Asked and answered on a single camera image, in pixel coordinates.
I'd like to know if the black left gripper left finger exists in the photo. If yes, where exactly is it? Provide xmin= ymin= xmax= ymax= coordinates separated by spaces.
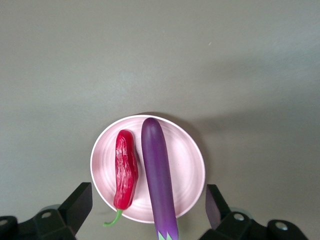
xmin=0 ymin=181 xmax=94 ymax=240

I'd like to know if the pink round plate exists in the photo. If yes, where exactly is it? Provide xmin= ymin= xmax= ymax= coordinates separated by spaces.
xmin=89 ymin=114 xmax=206 ymax=224

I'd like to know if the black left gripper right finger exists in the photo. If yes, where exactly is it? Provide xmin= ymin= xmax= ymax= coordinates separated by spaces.
xmin=197 ymin=184 xmax=310 ymax=240

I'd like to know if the red chili pepper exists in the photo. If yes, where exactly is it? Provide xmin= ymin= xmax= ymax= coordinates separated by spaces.
xmin=103 ymin=129 xmax=140 ymax=228

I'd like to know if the long purple eggplant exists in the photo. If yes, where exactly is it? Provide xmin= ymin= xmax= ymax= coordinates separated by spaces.
xmin=140 ymin=117 xmax=179 ymax=240

